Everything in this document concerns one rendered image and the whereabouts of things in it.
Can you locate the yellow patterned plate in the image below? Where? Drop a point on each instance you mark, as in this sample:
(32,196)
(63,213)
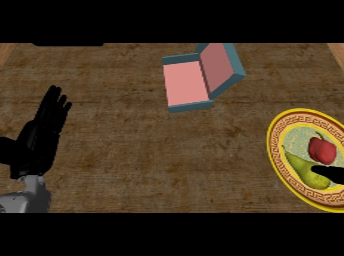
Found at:
(296,173)

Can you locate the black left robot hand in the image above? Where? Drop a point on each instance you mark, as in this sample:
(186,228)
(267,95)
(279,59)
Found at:
(35,146)

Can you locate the green pear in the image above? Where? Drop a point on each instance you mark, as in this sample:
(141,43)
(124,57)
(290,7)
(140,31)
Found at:
(304,171)

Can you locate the red bell pepper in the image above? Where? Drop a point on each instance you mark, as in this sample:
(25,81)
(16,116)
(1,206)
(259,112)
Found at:
(321,150)

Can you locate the teal and pink open box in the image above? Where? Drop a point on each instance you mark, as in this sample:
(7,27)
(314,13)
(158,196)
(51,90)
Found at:
(200,77)

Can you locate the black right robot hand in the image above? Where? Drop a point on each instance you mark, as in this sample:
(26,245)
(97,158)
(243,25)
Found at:
(341,175)

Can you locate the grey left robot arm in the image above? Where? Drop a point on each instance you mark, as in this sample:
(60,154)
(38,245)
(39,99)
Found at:
(25,198)

